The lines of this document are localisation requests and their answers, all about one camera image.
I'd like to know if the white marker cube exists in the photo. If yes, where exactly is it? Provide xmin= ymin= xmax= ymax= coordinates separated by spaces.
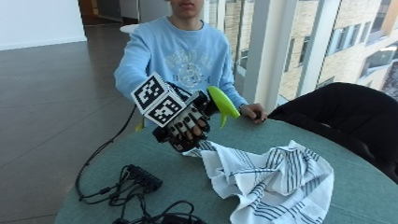
xmin=129 ymin=72 xmax=190 ymax=129

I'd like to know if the yellow chair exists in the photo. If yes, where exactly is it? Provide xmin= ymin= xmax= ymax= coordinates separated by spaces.
xmin=133 ymin=118 xmax=146 ymax=133

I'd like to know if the white blue striped cloth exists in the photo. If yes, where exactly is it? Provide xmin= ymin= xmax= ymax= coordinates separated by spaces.
xmin=181 ymin=139 xmax=335 ymax=224

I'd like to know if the white window pillar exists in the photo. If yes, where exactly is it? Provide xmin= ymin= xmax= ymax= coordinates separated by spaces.
xmin=241 ymin=0 xmax=299 ymax=113

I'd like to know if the the person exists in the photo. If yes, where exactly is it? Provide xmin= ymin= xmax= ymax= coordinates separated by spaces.
xmin=113 ymin=0 xmax=269 ymax=129

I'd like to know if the black adapter box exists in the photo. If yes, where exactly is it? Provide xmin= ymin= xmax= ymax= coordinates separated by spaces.
xmin=159 ymin=213 xmax=207 ymax=224

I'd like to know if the white round table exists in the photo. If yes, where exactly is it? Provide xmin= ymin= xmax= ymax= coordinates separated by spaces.
xmin=118 ymin=23 xmax=142 ymax=35

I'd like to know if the black cable hub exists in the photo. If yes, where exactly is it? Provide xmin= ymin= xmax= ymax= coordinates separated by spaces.
xmin=123 ymin=163 xmax=163 ymax=193

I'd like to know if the long black glove cable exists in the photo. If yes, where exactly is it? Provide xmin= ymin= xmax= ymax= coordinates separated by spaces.
xmin=73 ymin=105 xmax=138 ymax=203

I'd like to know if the black hub cables bundle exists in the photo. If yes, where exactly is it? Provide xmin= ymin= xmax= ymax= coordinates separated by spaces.
xmin=78 ymin=166 xmax=197 ymax=224

